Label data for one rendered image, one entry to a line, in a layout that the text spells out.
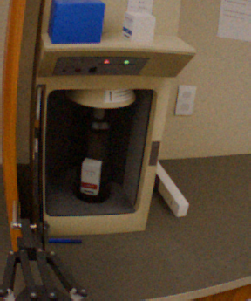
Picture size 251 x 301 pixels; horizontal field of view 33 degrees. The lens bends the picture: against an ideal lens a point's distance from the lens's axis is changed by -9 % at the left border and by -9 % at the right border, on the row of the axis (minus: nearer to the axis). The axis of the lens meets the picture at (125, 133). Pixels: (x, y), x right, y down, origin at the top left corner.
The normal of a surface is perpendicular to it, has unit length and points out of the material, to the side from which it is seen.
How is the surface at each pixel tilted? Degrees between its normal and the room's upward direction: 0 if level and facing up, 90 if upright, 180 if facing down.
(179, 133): 90
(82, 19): 90
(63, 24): 90
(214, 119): 90
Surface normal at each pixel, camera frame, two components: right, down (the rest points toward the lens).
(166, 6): 0.27, 0.46
